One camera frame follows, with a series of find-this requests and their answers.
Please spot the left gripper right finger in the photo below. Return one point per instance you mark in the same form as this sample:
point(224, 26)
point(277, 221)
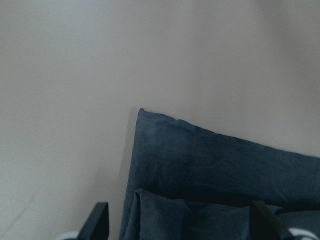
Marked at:
point(265, 225)

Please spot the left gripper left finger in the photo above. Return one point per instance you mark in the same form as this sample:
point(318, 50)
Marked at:
point(97, 225)

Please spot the black graphic t-shirt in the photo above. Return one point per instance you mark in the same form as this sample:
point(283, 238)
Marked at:
point(178, 160)

